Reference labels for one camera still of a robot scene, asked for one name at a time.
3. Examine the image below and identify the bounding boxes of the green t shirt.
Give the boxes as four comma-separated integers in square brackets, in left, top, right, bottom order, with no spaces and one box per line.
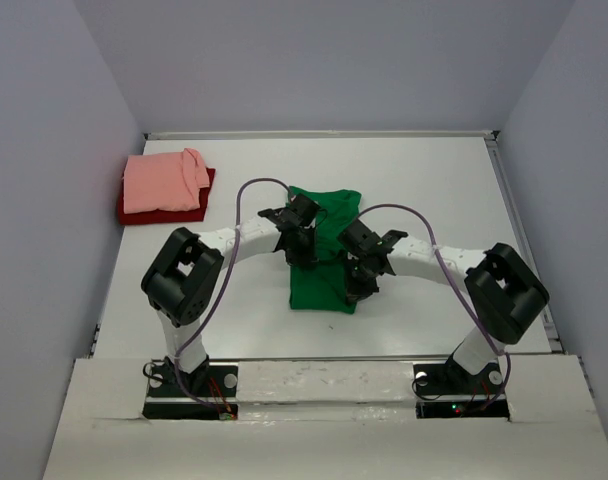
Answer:
[289,186,362,315]

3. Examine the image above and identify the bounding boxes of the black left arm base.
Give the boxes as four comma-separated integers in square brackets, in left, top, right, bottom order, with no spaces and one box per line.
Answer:
[142,361,239,421]

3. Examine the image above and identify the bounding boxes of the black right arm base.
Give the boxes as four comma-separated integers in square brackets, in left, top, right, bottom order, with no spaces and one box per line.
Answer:
[411,362,510,420]

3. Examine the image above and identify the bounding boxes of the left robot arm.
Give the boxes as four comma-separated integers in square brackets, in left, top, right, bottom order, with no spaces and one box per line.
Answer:
[141,194,322,398]

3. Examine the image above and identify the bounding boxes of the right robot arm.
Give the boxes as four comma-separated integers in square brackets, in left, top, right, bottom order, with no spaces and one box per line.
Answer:
[338,220,550,399]

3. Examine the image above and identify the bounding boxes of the dark red t shirt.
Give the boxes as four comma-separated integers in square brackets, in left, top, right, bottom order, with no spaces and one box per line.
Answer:
[117,165,216,226]

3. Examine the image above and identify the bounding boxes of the pink t shirt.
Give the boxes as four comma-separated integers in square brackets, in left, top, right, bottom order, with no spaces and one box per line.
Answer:
[123,149,211,214]

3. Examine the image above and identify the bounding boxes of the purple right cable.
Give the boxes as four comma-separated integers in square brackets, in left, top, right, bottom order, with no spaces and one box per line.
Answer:
[356,203,514,414]

